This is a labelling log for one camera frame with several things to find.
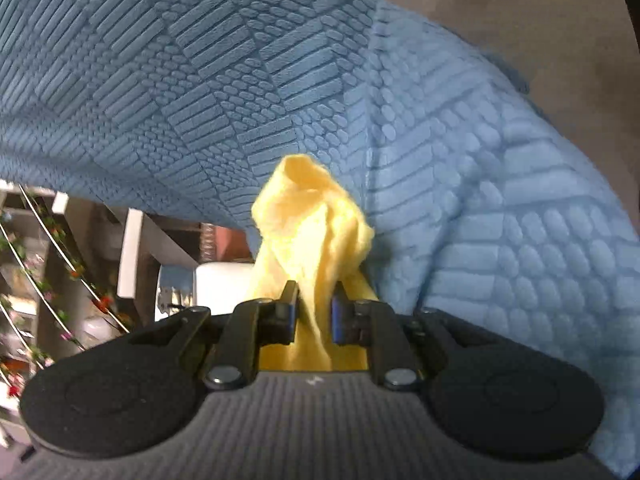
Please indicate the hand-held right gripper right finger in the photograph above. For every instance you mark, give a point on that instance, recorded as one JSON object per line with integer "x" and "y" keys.
{"x": 338, "y": 320}

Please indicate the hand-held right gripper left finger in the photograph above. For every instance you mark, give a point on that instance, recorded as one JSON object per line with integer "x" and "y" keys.
{"x": 287, "y": 312}

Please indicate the white mug with silver rim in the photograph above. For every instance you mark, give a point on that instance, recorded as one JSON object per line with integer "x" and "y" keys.
{"x": 220, "y": 285}

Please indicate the yellow cleaning cloth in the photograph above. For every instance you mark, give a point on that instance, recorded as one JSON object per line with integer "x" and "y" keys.
{"x": 310, "y": 220}

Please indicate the pink cardboard box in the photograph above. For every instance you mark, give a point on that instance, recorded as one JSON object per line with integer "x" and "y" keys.
{"x": 225, "y": 245}

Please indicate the dark wooden staircase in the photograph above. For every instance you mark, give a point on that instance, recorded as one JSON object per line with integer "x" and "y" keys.
{"x": 165, "y": 245}

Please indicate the blue textured covered chair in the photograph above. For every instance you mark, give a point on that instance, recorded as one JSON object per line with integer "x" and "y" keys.
{"x": 250, "y": 85}

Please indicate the flower wrapped stair railing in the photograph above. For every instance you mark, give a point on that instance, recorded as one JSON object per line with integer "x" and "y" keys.
{"x": 30, "y": 240}

